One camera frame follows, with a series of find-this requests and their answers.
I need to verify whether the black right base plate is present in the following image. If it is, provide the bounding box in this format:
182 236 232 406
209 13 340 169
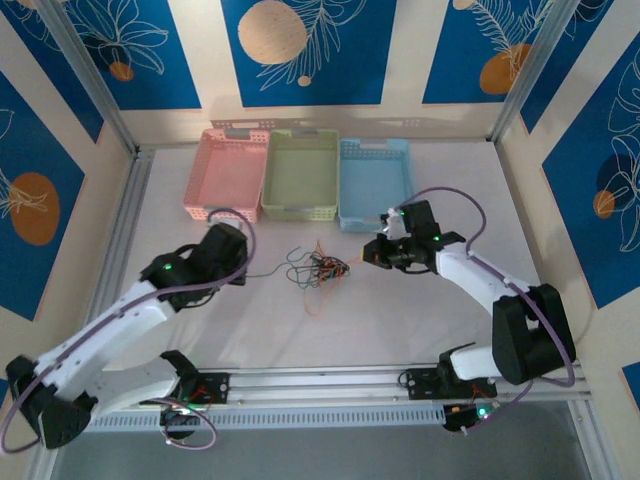
399 367 501 401

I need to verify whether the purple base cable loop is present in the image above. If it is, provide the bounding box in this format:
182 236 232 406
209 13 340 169
149 398 219 451

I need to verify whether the dark teal wire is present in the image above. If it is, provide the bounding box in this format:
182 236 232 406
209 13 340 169
244 245 306 291

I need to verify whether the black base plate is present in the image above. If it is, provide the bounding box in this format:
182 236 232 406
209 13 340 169
139 369 232 406
399 367 501 401

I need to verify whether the left control board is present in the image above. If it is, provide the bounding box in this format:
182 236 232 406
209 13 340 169
158 405 204 441

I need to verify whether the control board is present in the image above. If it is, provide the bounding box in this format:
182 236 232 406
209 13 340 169
158 405 204 441
442 402 501 435

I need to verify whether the green perforated plastic basket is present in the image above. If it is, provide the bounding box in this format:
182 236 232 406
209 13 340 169
259 128 342 224

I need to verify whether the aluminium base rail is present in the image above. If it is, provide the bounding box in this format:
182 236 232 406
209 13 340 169
197 364 594 401

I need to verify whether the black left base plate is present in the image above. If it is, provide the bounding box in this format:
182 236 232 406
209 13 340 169
139 369 232 406

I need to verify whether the grey slotted cable duct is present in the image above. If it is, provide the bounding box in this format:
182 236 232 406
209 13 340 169
64 402 451 434

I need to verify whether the pink perforated plastic basket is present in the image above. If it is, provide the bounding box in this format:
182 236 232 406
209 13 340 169
182 127 271 224

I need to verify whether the right control board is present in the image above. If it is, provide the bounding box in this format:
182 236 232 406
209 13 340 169
442 402 501 435

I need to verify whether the aluminium frame post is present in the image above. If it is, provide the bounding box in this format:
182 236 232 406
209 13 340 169
37 0 144 156
487 0 586 144

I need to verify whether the aluminium side rail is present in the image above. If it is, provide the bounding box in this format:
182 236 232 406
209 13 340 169
97 147 154 321

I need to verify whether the green wire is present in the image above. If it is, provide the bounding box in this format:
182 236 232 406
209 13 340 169
309 252 347 282

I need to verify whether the blue perforated plastic basket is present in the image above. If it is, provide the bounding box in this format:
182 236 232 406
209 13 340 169
337 137 416 234

